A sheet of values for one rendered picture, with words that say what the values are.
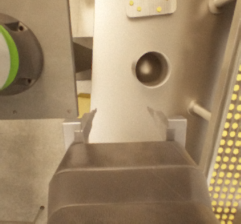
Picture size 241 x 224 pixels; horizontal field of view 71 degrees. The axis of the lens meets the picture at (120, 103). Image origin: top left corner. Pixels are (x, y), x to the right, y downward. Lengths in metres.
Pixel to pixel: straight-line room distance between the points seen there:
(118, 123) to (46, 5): 0.33
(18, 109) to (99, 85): 0.20
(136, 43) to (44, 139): 1.22
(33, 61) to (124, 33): 0.23
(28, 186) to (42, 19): 1.60
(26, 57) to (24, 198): 1.68
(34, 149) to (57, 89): 1.26
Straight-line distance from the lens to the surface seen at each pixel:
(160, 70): 0.47
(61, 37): 0.36
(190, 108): 0.51
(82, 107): 0.52
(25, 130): 1.55
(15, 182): 1.85
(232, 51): 0.37
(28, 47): 0.34
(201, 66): 0.51
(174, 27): 0.49
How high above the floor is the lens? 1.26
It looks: 76 degrees down
